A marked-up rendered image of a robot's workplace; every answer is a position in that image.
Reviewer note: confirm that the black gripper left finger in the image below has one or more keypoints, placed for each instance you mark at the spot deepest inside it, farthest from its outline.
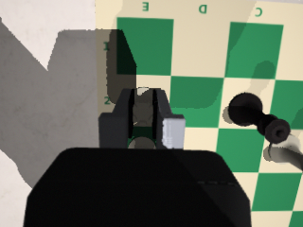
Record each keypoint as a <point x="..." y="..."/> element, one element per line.
<point x="116" y="127"/>

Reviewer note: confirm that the black chess piece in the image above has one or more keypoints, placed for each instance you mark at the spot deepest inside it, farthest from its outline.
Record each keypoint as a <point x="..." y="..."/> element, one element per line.
<point x="246" y="109"/>

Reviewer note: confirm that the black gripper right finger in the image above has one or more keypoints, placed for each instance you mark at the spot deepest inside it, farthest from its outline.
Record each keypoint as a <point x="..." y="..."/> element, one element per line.
<point x="167" y="128"/>

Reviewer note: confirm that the green and cream chessboard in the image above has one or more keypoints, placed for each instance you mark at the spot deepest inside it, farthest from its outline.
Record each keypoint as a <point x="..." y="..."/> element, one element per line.
<point x="203" y="53"/>

